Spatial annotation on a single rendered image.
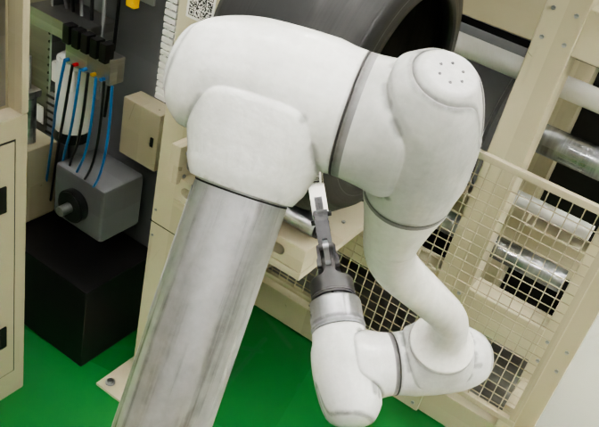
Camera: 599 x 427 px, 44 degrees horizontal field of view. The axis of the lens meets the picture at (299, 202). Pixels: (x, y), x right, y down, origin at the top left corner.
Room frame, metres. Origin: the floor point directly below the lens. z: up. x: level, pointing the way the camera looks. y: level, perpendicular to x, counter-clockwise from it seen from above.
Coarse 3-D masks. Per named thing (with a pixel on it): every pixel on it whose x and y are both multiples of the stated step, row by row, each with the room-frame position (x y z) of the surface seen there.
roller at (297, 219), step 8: (288, 208) 1.32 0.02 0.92; (296, 208) 1.32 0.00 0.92; (288, 216) 1.31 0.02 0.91; (296, 216) 1.30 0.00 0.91; (304, 216) 1.30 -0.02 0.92; (312, 216) 1.30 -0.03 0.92; (296, 224) 1.29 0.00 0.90; (304, 224) 1.29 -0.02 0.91; (304, 232) 1.29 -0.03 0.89; (312, 232) 1.28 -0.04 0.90
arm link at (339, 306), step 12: (312, 300) 0.97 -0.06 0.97; (324, 300) 0.96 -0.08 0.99; (336, 300) 0.96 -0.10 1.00; (348, 300) 0.96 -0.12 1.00; (360, 300) 0.99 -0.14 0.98; (312, 312) 0.95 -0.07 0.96; (324, 312) 0.94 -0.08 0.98; (336, 312) 0.94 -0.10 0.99; (348, 312) 0.94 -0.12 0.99; (360, 312) 0.96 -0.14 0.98; (312, 324) 0.94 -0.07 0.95
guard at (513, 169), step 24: (504, 168) 1.61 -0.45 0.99; (552, 192) 1.56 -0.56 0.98; (456, 216) 1.65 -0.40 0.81; (552, 216) 1.55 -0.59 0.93; (288, 288) 1.82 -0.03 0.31; (504, 288) 1.57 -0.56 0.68; (408, 312) 1.66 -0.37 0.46; (480, 384) 1.55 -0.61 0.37; (528, 384) 1.49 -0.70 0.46; (504, 408) 1.51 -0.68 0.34
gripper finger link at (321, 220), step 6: (324, 210) 1.12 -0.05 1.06; (318, 216) 1.10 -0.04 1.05; (324, 216) 1.10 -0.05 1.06; (318, 222) 1.09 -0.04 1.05; (324, 222) 1.09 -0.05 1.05; (318, 228) 1.08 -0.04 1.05; (324, 228) 1.08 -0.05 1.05; (318, 234) 1.06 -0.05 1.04; (324, 234) 1.06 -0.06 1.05; (330, 234) 1.06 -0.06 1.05; (318, 240) 1.05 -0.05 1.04; (330, 240) 1.04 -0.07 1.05; (318, 246) 1.03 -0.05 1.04; (330, 246) 1.03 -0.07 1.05
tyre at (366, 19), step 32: (224, 0) 1.31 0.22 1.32; (256, 0) 1.27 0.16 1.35; (288, 0) 1.26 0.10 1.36; (320, 0) 1.24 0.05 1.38; (352, 0) 1.24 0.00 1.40; (384, 0) 1.27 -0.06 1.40; (416, 0) 1.34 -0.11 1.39; (448, 0) 1.51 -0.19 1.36; (352, 32) 1.22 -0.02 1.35; (384, 32) 1.26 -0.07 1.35; (416, 32) 1.71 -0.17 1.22; (448, 32) 1.58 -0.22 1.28; (352, 192) 1.32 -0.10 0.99
